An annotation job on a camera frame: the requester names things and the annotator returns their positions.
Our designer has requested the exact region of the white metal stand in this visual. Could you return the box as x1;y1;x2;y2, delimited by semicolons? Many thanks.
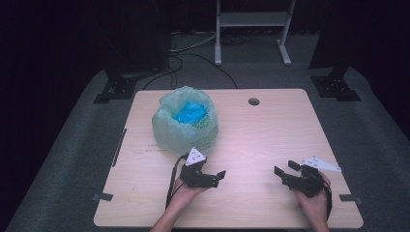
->
214;0;297;68

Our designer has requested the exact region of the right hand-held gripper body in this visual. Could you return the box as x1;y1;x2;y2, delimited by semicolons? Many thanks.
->
281;155;342;199

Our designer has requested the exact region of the pale green plastic bag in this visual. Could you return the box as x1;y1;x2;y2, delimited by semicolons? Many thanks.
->
151;85;220;157

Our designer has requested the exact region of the black table edge clip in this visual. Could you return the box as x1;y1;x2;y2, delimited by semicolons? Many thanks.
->
92;191;114;203
338;193;364;205

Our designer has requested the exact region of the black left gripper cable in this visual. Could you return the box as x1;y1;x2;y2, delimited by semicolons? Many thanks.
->
164;153;190;210

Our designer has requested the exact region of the black stand base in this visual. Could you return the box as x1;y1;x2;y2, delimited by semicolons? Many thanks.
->
309;65;363;102
93;68;138;105

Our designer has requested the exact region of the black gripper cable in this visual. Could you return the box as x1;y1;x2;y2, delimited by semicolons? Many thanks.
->
321;179;334;221
164;153;190;210

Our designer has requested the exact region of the black floor cable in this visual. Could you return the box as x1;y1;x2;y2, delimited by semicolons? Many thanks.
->
142;52;239;91

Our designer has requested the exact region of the crumpled blue plastic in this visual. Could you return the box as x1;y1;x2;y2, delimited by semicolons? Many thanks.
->
172;101;208;125

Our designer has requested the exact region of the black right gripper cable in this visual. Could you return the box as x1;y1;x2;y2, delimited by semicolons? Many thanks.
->
321;179;334;221

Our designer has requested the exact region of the grey floor cable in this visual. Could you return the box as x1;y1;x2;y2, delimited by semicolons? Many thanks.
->
166;29;224;54

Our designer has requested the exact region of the person's right hand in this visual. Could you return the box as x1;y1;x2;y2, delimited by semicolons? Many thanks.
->
295;171;332;217

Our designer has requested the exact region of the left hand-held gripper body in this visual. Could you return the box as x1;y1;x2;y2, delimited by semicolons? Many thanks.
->
179;147;218;189

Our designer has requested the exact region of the person's left hand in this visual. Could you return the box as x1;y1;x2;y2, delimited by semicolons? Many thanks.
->
171;176;209;210

